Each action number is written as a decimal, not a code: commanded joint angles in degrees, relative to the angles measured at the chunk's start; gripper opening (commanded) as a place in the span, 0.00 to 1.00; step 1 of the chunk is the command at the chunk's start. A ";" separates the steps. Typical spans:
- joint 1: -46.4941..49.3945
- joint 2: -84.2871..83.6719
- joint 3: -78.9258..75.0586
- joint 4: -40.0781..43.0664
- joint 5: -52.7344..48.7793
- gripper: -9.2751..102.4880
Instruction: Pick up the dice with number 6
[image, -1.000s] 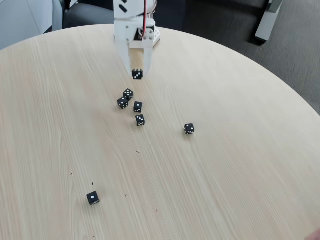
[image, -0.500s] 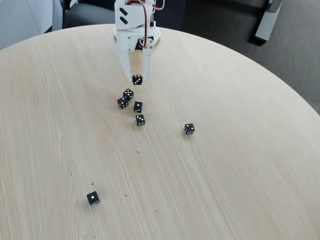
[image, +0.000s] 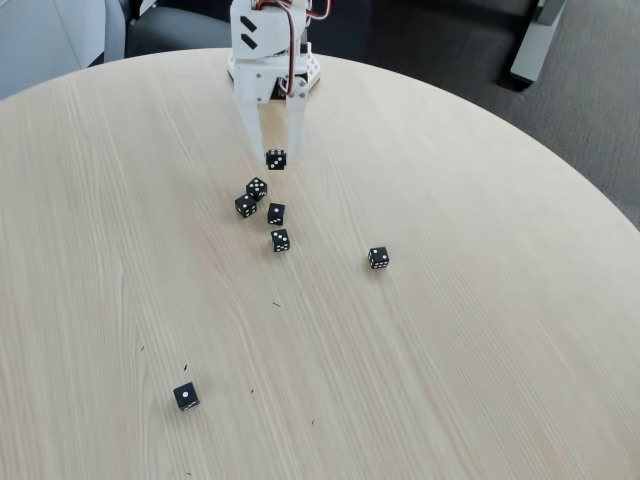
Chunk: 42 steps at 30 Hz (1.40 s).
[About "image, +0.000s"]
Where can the black dice white pips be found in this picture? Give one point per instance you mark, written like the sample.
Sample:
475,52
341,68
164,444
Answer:
276,213
186,396
379,258
280,240
256,187
276,159
245,205

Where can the dark grey chair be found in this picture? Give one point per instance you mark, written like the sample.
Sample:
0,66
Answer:
165,30

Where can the light grey cabinet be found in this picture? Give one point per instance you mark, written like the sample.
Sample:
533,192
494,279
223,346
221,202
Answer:
40,40

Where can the grey desk leg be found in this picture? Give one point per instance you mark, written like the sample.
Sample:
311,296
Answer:
530,50

